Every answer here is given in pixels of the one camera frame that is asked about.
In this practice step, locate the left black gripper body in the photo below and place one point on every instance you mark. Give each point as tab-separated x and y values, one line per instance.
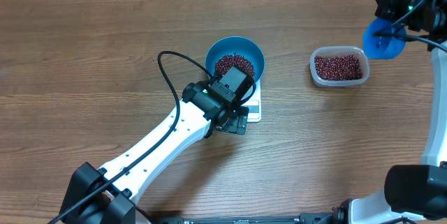
238	123

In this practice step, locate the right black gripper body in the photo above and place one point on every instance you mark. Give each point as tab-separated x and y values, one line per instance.
397	5

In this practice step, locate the blue plastic measuring scoop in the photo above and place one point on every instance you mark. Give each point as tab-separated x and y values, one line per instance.
382	47

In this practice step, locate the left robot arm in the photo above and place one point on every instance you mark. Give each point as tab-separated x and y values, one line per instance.
111	193

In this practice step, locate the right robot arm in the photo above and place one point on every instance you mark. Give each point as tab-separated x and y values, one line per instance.
411	193

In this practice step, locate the white digital kitchen scale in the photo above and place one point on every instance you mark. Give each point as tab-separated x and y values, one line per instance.
254	105

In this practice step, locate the blue metal bowl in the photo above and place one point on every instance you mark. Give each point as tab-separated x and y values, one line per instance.
241	46

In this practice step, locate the red adzuki beans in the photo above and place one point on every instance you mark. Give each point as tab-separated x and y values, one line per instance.
332	69

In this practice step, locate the clear plastic food container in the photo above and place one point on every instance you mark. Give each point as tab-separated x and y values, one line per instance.
338	51

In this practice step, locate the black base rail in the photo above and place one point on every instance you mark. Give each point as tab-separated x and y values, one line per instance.
305	218

